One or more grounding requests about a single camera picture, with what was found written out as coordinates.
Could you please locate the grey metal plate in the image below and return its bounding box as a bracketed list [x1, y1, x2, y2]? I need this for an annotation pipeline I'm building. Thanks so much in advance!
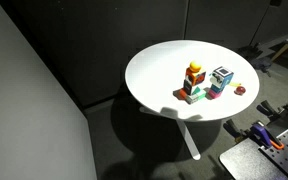
[219, 138, 285, 180]

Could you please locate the orange flat block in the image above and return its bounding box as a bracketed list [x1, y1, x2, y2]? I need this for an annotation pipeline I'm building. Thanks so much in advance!
[179, 88, 189, 100]

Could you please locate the pink flat block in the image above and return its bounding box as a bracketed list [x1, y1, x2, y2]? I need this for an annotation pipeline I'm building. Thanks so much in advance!
[207, 88, 223, 100]

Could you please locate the black letter cube block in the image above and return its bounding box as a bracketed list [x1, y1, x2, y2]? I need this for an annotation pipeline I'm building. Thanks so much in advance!
[182, 75, 202, 96]

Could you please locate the dark red toy apple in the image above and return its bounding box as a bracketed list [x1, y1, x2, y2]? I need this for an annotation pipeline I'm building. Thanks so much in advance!
[234, 85, 247, 96]

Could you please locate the black clamp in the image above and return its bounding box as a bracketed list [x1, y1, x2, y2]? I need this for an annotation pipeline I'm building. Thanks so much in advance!
[224, 118, 252, 141]
[256, 99, 283, 118]

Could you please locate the green flat block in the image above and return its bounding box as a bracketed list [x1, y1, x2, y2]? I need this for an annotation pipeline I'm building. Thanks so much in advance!
[193, 87, 207, 101]

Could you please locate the yellow round toy fruit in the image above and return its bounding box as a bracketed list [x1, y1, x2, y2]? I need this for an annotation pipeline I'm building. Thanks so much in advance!
[189, 60, 203, 73]

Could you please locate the blue cube with square print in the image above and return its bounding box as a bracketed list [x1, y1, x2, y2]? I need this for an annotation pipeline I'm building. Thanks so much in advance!
[210, 66, 235, 94]

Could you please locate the purple clamp with orange handle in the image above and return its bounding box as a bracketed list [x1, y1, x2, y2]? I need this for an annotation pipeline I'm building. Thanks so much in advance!
[250, 122, 285, 150]

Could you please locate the grey flat block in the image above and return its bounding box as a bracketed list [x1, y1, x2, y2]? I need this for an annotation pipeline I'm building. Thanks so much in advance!
[185, 94, 199, 105]

